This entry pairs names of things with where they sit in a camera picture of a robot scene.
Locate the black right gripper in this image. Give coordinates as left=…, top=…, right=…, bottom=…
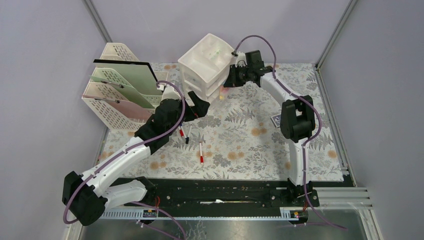
left=223, top=64, right=253, bottom=88

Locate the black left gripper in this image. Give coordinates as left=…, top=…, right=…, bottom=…
left=167, top=91, right=210, bottom=136

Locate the white plastic drawer organizer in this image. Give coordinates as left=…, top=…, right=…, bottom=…
left=178, top=33, right=234, bottom=103

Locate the white binder folder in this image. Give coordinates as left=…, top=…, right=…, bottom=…
left=93, top=59, right=158, bottom=83

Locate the pink clipboard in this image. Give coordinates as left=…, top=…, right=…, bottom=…
left=82, top=95, right=155, bottom=123

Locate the green clipboard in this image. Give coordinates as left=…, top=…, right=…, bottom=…
left=91, top=66, right=163, bottom=108

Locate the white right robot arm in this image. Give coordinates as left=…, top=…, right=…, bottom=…
left=223, top=50, right=316, bottom=206

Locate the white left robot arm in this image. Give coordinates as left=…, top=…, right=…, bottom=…
left=62, top=91, right=210, bottom=226

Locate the red capped marker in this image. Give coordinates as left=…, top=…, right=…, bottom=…
left=178, top=126, right=185, bottom=138

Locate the floral patterned table mat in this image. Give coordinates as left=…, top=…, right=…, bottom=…
left=123, top=63, right=343, bottom=182

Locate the black tipped marker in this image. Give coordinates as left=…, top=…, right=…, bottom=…
left=185, top=125, right=192, bottom=145

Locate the red marker pen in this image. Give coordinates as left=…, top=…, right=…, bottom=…
left=199, top=142, right=204, bottom=165

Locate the blue playing card box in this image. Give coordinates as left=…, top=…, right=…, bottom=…
left=270, top=114, right=281, bottom=128

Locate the white perforated file rack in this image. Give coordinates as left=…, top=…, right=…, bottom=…
left=81, top=42, right=169, bottom=131

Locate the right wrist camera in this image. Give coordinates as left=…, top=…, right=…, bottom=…
left=230, top=51, right=247, bottom=66

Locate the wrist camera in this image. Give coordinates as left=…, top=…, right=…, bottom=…
left=157, top=83, right=179, bottom=100
left=230, top=51, right=247, bottom=66

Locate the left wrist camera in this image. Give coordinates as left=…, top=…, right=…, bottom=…
left=157, top=83, right=179, bottom=100

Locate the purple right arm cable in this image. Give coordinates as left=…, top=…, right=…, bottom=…
left=231, top=34, right=349, bottom=232

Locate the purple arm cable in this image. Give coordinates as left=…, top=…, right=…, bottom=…
left=62, top=80, right=188, bottom=240
left=231, top=34, right=349, bottom=232

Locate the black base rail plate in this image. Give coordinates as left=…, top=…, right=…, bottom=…
left=110, top=178, right=321, bottom=220

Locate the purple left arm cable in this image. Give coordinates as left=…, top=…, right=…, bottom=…
left=62, top=80, right=188, bottom=240

